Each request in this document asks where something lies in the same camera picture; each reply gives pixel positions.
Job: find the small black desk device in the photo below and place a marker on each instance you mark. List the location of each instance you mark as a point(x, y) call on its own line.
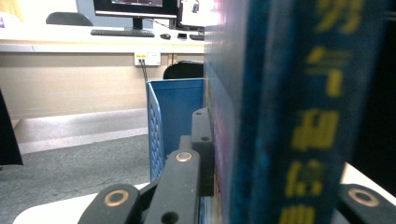
point(196, 37)
point(182, 36)

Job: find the black computer monitor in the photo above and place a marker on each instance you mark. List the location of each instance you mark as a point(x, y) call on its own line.
point(134, 8)

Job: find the white office desk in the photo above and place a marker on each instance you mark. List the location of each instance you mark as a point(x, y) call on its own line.
point(62, 40)

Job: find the white wall power socket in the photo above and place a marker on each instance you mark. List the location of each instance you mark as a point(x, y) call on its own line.
point(152, 58)

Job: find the blue plastic file rack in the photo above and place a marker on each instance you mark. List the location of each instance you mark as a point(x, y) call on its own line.
point(177, 105)

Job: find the blue monster picture book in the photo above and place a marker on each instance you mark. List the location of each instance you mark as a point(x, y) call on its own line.
point(311, 93)

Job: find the black curtain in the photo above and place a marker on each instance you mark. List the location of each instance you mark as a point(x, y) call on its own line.
point(379, 93)

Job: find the black computer mouse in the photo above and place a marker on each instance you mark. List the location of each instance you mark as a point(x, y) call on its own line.
point(165, 36)

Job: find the black folding chair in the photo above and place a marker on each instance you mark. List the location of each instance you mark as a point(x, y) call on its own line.
point(183, 71)

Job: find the grey office chair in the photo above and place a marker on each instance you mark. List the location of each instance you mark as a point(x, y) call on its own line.
point(68, 19)

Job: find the black keyboard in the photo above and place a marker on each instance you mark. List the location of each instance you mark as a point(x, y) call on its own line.
point(123, 33)

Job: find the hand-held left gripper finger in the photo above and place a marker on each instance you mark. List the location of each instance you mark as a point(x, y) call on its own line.
point(202, 130)

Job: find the bright computer monitor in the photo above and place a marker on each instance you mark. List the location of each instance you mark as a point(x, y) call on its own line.
point(202, 17)

